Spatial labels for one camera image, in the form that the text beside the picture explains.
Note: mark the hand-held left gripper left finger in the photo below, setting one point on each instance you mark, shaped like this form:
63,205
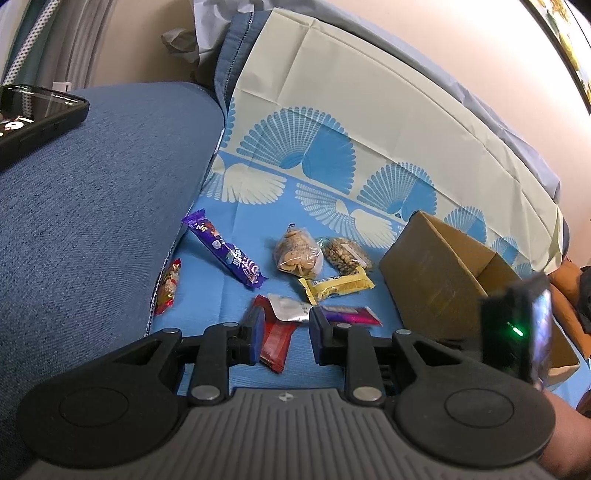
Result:
257,339

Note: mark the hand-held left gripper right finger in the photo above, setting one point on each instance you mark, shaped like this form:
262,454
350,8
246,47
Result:
317,341

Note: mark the red snack wrapper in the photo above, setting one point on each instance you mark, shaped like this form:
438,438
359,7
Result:
277,341

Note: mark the clear bag of cookies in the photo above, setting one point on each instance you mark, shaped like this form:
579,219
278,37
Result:
298,254

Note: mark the cardboard box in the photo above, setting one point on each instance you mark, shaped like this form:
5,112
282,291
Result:
429,277

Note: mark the orange peanut packet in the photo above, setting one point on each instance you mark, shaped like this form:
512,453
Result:
167,288

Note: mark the person's right forearm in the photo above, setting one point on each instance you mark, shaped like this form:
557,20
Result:
568,438

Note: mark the silver snack packet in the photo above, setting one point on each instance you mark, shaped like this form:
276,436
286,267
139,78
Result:
288,308

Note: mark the pink purple snack bar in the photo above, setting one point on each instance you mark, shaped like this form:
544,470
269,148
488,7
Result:
355,316

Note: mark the yellow snack wrapper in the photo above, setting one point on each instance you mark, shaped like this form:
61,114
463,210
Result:
332,284

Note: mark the orange brown cloth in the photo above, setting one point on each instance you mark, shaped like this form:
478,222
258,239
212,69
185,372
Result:
565,300

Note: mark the clear bag of nuts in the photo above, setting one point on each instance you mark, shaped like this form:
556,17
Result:
344,256

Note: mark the purple chocolate bar packet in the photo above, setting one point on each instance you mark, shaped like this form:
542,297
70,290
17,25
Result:
226,254

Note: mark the blue denim cushion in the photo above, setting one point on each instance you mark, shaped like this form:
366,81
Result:
92,230

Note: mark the fan print bed sheet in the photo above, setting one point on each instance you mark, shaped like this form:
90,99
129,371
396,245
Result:
323,138

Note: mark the denim pillow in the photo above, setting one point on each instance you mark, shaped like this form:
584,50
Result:
231,60

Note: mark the grey plastic bag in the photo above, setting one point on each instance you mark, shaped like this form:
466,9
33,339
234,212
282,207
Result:
178,40

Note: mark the black smartphone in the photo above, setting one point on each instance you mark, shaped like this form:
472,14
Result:
32,120

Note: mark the light blue bed sheet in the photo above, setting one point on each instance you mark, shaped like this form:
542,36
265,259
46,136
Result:
212,23

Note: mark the window curtain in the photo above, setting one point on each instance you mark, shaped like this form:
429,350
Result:
78,37

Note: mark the framed wall picture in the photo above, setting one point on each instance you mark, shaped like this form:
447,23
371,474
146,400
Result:
570,41

